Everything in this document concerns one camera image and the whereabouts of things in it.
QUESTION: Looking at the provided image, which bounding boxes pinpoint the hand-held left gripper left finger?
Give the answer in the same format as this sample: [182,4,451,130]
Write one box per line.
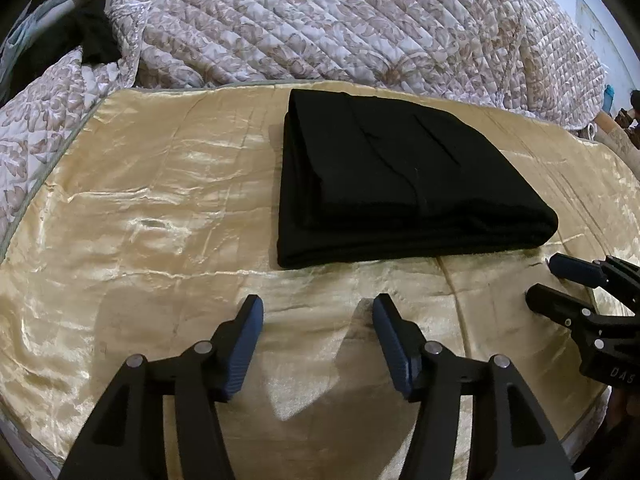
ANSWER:
[57,294,265,480]

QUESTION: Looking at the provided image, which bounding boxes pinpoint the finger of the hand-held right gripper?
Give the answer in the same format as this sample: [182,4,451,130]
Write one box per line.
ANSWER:
[548,254,640,308]
[525,283,640,343]

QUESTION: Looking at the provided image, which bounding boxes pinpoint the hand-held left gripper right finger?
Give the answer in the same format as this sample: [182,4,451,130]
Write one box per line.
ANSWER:
[372,294,576,480]

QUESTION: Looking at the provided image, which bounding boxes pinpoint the black pants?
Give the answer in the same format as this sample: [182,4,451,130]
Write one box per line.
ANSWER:
[276,88,559,269]

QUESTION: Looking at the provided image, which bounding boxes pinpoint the beige patterned cloth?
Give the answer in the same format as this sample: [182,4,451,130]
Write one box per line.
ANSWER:
[592,110,640,183]

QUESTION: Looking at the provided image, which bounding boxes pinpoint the gold satin bed sheet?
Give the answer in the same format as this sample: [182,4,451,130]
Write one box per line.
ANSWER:
[0,82,640,480]

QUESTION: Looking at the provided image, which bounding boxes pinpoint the quilted floral blanket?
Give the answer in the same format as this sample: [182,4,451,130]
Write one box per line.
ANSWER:
[0,0,608,246]

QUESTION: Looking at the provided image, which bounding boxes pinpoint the dark cloth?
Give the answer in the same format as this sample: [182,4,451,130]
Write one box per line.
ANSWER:
[10,0,121,93]

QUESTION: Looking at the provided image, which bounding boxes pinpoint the dark clothing pile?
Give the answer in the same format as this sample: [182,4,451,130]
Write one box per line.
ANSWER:
[0,0,116,73]

